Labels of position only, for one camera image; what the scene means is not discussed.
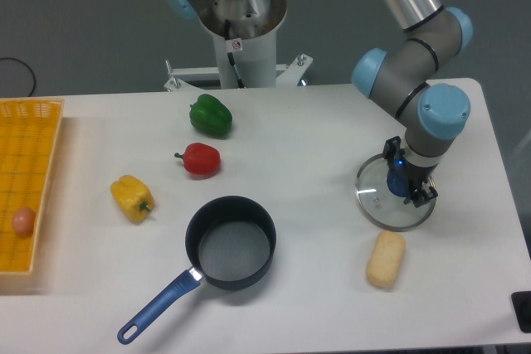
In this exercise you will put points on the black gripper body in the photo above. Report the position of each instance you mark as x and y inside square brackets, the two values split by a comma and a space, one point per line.
[414, 169]

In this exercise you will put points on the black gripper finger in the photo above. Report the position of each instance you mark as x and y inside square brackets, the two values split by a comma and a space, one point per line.
[392, 152]
[421, 194]

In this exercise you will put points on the glass lid with blue knob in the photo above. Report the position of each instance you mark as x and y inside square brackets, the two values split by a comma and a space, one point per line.
[382, 207]

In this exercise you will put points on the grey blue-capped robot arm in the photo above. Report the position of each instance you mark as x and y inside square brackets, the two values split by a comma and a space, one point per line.
[398, 82]

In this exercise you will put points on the beige bread loaf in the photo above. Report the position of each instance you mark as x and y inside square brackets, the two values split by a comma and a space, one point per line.
[386, 259]

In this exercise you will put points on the black box at table edge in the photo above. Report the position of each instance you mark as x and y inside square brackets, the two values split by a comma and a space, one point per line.
[522, 306]

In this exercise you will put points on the green bell pepper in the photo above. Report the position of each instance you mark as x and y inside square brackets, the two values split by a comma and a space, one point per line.
[210, 116]

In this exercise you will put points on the red bell pepper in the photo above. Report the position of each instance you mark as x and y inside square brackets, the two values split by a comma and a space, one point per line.
[200, 159]

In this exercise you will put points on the yellow bell pepper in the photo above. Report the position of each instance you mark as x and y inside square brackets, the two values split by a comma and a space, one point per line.
[133, 197]

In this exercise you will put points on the yellow plastic basket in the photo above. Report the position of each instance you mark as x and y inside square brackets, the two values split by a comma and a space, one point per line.
[30, 129]

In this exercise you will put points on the brown egg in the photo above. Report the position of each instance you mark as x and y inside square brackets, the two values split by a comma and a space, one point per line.
[23, 221]

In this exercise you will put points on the dark saucepan with blue handle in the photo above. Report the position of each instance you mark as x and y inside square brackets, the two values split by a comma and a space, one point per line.
[230, 243]

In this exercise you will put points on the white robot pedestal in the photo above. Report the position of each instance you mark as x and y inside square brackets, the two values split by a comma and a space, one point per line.
[243, 34]

